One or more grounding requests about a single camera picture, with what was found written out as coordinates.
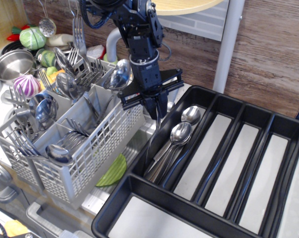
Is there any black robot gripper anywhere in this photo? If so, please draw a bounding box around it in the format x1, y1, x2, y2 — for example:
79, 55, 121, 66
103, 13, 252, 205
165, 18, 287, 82
119, 49, 184, 119

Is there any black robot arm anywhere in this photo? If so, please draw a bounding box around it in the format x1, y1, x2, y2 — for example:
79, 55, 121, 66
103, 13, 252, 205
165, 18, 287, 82
79, 0, 184, 119

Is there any upper steel spoon in tray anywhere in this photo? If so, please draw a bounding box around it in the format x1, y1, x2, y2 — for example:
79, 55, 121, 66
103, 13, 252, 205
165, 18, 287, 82
181, 106, 201, 125

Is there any steel spoon in tray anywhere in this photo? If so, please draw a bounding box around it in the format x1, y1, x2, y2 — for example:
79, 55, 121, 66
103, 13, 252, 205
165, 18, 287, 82
144, 122, 192, 184
181, 106, 201, 125

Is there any lower steel spoon in tray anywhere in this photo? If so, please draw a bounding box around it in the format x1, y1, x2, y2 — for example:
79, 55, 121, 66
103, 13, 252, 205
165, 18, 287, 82
144, 122, 192, 184

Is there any large steel spoon upright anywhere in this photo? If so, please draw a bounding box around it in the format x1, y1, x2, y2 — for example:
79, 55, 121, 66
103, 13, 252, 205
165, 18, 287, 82
97, 59, 131, 123

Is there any grey plastic cutlery basket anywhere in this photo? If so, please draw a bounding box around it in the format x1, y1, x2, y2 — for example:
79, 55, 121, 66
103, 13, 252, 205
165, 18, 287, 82
0, 55, 146, 210

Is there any steel spoon left compartment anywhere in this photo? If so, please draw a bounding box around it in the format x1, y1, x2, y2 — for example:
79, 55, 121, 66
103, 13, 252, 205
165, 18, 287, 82
36, 99, 57, 131

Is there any steel spoon front of basket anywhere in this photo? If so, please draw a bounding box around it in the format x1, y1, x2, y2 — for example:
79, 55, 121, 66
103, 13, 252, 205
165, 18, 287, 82
45, 144, 74, 166

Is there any black cutlery tray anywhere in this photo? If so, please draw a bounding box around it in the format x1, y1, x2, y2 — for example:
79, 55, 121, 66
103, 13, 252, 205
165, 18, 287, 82
92, 86, 299, 238

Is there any silver kitchen faucet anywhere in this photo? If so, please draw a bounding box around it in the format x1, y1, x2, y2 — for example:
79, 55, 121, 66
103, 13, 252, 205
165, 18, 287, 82
105, 28, 181, 115

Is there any green toy leaf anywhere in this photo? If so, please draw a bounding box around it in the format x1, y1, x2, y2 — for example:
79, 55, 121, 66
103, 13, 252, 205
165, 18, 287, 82
96, 153, 127, 187

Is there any wooden round shelf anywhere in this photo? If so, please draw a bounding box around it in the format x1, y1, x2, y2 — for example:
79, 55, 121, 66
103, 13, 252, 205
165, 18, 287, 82
152, 0, 223, 16

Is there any tall steel fork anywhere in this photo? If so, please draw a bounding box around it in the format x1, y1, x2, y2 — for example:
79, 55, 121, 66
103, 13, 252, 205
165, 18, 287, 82
73, 17, 92, 72

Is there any green toy squash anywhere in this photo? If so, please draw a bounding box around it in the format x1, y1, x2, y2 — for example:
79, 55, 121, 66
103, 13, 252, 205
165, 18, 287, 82
41, 50, 56, 67

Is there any purple white toy onion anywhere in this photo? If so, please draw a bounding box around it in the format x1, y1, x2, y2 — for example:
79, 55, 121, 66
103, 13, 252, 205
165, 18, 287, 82
13, 74, 41, 98

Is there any hanging steel skimmer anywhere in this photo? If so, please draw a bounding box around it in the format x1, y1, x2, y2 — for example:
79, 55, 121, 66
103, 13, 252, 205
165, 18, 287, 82
39, 0, 56, 38

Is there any green toy cabbage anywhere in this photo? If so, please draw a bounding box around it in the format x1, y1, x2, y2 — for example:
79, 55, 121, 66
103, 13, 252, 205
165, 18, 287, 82
19, 27, 47, 50

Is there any steel fork front left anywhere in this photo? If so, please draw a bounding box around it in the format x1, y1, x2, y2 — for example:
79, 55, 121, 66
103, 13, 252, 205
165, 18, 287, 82
7, 131, 47, 161

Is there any stainless steel pot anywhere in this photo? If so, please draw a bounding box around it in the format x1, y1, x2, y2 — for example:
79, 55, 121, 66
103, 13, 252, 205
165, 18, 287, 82
0, 50, 35, 85

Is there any yellow toy at bottom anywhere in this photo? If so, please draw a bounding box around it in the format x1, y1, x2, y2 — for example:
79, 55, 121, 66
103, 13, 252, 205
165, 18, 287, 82
3, 220, 29, 238

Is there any grey metal post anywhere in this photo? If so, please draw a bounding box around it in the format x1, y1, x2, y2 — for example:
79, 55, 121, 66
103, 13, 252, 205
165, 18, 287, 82
213, 0, 245, 93

